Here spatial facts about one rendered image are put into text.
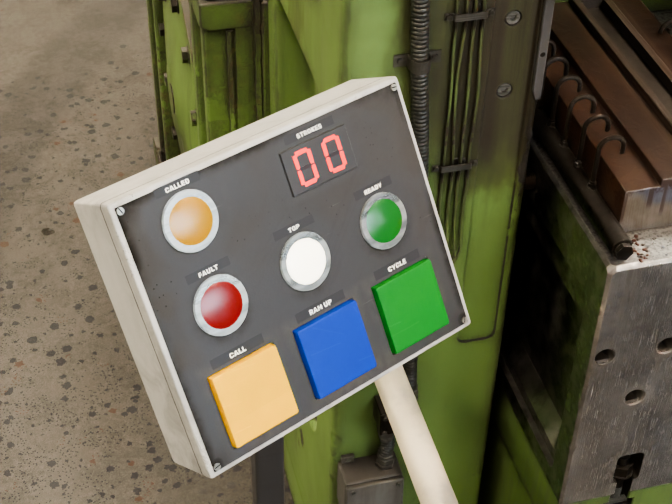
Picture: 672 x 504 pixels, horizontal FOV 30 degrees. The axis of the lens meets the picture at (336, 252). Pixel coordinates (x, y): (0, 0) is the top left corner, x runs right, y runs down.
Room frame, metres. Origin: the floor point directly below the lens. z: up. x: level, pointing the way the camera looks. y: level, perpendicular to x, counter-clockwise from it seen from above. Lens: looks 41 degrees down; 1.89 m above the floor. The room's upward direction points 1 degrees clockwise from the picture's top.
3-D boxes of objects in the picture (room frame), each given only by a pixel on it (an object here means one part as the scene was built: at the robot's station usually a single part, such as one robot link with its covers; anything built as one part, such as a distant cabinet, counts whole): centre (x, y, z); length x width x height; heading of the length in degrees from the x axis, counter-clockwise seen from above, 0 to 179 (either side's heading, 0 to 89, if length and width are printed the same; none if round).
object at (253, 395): (0.81, 0.08, 1.01); 0.07 x 0.05 x 0.07; 130
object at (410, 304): (0.94, -0.08, 1.01); 0.07 x 0.05 x 0.07; 130
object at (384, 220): (0.98, -0.05, 1.09); 0.05 x 0.03 x 0.04; 105
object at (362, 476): (1.22, -0.06, 0.36); 0.09 x 0.07 x 0.12; 105
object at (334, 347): (0.88, 0.00, 1.01); 0.07 x 0.05 x 0.07; 130
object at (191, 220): (0.88, 0.13, 1.16); 0.05 x 0.03 x 0.04; 105
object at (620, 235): (1.31, -0.29, 0.93); 0.40 x 0.03 x 0.03; 15
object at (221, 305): (0.85, 0.11, 1.09); 0.05 x 0.03 x 0.04; 105
